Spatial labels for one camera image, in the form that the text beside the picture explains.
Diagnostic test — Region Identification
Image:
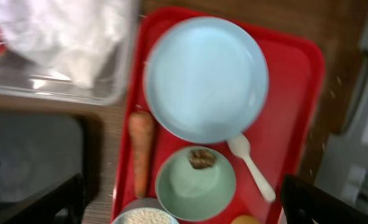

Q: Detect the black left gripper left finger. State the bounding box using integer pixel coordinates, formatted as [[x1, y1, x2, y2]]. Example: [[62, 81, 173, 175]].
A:
[[0, 174, 85, 223]]

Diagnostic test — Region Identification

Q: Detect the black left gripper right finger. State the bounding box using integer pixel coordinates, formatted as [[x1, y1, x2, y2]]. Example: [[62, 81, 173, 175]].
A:
[[280, 175, 368, 224]]

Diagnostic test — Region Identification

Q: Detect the blue bowl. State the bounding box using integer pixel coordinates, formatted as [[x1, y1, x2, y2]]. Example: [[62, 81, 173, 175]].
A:
[[111, 198, 179, 224]]

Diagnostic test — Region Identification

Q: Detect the green bowl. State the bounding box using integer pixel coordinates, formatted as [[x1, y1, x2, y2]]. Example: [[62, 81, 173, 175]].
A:
[[155, 146, 237, 222]]

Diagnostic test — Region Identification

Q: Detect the orange carrot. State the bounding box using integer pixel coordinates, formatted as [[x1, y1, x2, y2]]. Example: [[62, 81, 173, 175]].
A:
[[128, 111, 155, 198]]

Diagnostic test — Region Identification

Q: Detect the white rice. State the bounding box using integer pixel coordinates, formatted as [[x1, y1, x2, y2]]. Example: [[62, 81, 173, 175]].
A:
[[116, 208, 172, 224]]

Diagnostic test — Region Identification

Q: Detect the grey dishwasher rack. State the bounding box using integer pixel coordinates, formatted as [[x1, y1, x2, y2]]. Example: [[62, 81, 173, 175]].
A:
[[313, 0, 368, 222]]

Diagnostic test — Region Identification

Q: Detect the yellow cup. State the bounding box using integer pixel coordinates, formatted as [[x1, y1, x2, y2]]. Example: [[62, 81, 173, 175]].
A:
[[230, 215, 260, 224]]

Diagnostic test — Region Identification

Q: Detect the black tray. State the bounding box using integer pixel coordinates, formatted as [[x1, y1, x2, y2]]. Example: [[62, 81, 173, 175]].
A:
[[0, 111, 103, 210]]

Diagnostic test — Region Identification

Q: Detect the white plastic spoon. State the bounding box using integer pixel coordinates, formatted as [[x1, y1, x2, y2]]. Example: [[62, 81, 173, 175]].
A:
[[227, 134, 276, 202]]

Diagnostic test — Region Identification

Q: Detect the clear plastic bin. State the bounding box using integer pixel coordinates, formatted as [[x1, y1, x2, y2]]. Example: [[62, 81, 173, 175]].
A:
[[0, 0, 140, 105]]

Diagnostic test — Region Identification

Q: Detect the red plastic tray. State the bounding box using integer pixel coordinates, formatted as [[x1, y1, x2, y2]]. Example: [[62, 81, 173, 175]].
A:
[[126, 6, 325, 223]]

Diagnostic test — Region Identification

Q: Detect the white crumpled paper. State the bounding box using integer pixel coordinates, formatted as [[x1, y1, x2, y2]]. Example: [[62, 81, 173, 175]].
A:
[[0, 0, 130, 88]]

